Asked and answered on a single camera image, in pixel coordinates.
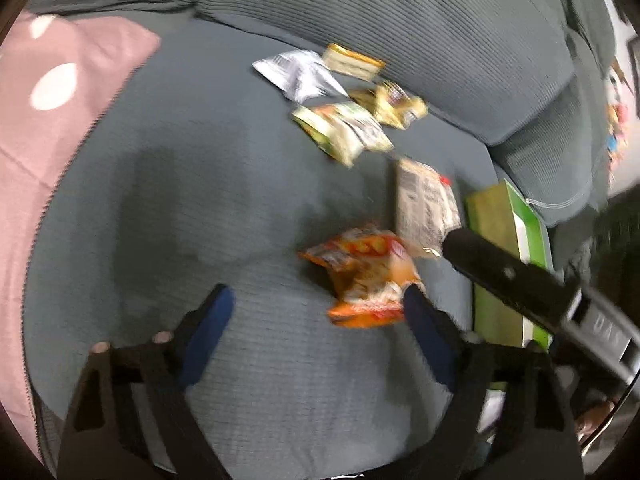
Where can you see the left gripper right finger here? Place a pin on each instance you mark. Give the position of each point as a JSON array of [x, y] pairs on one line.
[[535, 436]]

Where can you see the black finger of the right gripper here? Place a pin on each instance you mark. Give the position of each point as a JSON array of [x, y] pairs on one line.
[[529, 290]]

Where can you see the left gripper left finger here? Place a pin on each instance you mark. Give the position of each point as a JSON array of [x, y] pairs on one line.
[[103, 434]]

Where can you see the green cardboard box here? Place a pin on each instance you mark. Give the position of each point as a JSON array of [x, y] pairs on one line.
[[502, 216]]

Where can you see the clear cracker pack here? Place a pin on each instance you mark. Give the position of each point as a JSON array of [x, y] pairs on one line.
[[426, 208]]

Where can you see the orange snack bag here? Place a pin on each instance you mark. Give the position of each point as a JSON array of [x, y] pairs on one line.
[[370, 269]]

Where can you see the yellow purple wrapper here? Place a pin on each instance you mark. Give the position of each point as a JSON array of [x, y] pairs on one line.
[[390, 105]]

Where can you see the tan pastry packet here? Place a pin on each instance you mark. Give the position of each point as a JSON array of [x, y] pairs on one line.
[[343, 130]]

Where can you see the gold bar wrapper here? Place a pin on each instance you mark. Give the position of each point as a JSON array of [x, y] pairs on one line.
[[351, 63]]

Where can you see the white blue snack packet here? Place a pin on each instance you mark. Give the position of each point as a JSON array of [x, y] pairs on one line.
[[301, 75]]

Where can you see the colourful plush toy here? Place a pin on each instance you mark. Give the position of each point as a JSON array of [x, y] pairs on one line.
[[619, 96]]

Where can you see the grey sofa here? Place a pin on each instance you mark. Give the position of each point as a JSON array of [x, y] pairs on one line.
[[197, 175]]

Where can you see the pink patterned cloth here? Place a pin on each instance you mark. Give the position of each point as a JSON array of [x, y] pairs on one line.
[[58, 77]]

